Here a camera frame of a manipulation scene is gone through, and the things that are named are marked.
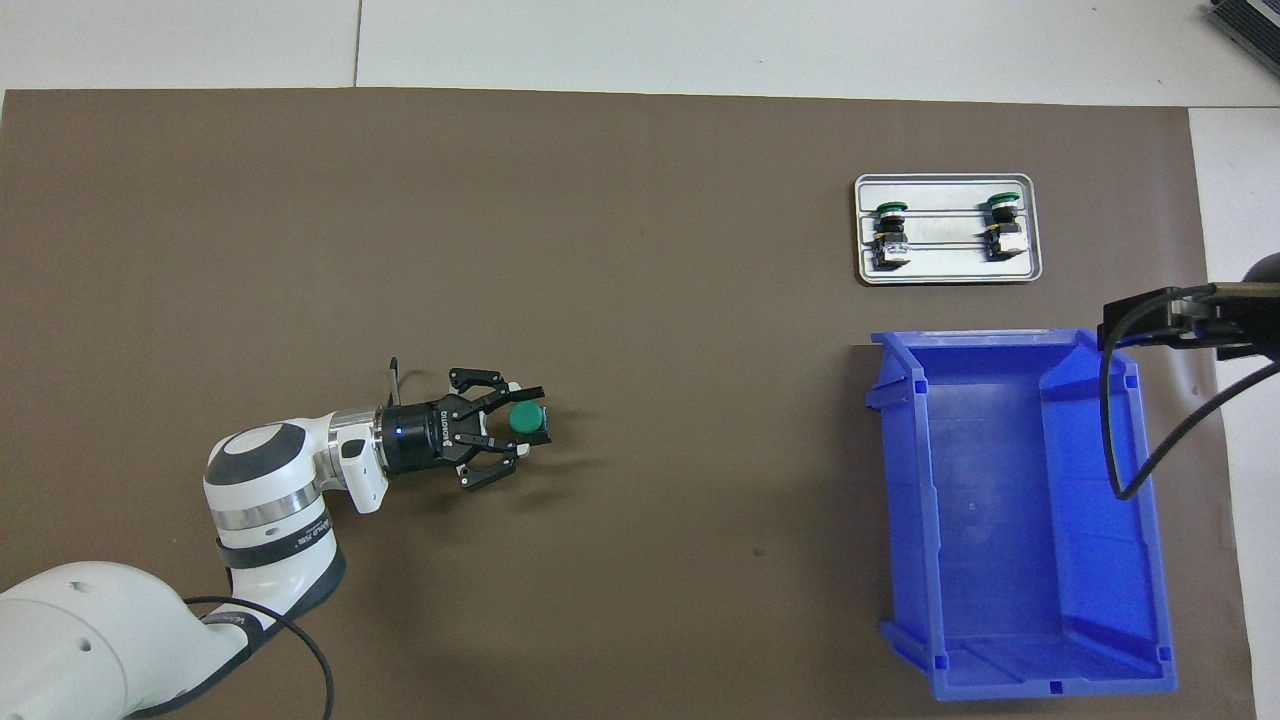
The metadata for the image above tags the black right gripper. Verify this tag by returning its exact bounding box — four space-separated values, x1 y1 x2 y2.
1100 255 1280 361

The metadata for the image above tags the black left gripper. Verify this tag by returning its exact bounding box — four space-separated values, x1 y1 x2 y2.
381 367 547 493

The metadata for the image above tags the green push button switch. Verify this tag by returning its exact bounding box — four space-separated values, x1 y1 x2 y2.
872 200 914 271
984 191 1027 264
505 400 554 448

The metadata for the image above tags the brown table mat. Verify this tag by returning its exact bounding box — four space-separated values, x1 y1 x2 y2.
0 88 1259 720

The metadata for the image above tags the grey metal tray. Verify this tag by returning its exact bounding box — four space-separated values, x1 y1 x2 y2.
853 173 1044 288

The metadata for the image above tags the blue plastic storage bin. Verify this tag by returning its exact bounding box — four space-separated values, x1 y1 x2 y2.
865 327 1179 703

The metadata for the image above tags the grey ribbed device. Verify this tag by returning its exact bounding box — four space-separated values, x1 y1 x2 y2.
1205 0 1280 53

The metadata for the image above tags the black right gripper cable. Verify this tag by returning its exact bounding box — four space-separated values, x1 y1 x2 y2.
1098 283 1280 501

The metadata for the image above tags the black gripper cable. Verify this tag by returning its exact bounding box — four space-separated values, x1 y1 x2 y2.
1098 283 1280 501
183 357 401 720

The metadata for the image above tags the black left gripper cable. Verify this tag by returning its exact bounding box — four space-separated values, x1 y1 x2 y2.
183 357 401 720

